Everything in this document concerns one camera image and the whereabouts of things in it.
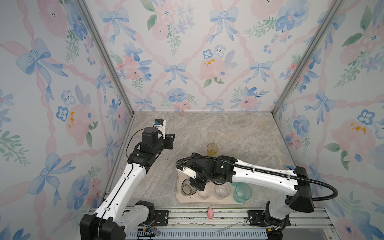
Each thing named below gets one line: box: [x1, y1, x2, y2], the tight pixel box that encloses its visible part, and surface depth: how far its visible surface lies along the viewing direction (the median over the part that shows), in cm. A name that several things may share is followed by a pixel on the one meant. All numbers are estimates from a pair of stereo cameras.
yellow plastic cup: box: [206, 142, 219, 154], surface depth 99 cm
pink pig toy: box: [207, 207, 214, 220], surface depth 77 cm
